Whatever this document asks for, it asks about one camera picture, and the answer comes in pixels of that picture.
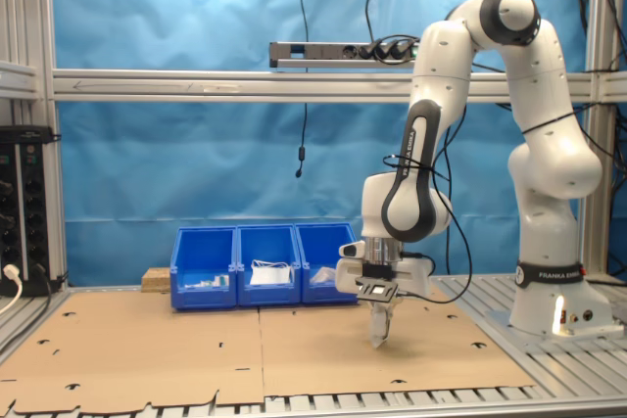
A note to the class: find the white printed medical packet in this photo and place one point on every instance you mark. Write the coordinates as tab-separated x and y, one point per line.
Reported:
380	332

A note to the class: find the clear bagged white packet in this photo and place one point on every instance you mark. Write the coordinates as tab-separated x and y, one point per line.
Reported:
324	276

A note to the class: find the brown cardboard sheet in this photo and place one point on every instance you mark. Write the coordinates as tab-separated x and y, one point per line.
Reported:
147	349
318	364

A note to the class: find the blue bin with clear bags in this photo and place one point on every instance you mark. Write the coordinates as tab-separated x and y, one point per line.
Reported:
323	242

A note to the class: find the white face mask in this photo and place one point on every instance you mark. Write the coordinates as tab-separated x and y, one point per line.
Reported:
268	276

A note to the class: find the blue bin with masks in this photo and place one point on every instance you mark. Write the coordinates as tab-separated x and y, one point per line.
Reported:
267	242

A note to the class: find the small teal white packet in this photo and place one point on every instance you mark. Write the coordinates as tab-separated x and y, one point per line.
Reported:
223	280

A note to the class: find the blue bin with small packets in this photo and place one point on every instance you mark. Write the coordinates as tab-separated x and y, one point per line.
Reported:
201	298

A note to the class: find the small flat white packet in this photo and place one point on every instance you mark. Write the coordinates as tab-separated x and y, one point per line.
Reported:
198	285

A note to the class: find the wooden block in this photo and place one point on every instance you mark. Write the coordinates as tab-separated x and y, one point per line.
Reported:
156	280

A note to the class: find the black power plug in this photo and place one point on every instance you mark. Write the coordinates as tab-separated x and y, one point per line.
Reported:
400	48
367	51
382	50

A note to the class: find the silver power strip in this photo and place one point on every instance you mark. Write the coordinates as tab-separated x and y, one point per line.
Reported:
313	52

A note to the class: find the clear tape strip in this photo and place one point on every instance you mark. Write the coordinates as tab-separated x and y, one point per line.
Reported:
223	88

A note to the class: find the long aluminium cross beam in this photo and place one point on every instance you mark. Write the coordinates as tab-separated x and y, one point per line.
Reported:
147	85

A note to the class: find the black socket tower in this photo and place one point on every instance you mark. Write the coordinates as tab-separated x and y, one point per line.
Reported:
29	202

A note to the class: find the short aluminium side beam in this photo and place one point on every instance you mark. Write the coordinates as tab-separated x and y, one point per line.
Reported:
17	79

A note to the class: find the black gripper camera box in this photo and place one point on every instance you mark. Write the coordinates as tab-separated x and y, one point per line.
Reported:
376	291

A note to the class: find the wide aluminium frame post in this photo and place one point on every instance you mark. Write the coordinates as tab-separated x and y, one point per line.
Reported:
46	21

